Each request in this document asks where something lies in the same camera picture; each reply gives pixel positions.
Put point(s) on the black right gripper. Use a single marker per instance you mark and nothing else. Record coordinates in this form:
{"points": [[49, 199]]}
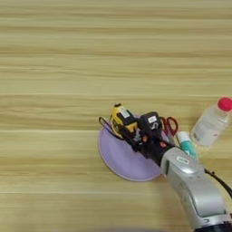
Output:
{"points": [[152, 148]]}

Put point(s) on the yellow black tape measure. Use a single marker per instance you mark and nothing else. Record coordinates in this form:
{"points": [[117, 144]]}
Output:
{"points": [[119, 116]]}

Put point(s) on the teal white glue stick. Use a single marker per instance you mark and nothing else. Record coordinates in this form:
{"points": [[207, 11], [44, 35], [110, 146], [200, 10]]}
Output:
{"points": [[185, 143]]}

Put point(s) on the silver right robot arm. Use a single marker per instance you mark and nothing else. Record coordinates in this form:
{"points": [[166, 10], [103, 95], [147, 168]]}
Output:
{"points": [[193, 181]]}

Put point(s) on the purple round plate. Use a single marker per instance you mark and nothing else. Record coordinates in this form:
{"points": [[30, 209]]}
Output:
{"points": [[120, 160]]}

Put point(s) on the clear red-capped plastic bottle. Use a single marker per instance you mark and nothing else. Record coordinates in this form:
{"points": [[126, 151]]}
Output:
{"points": [[210, 125]]}

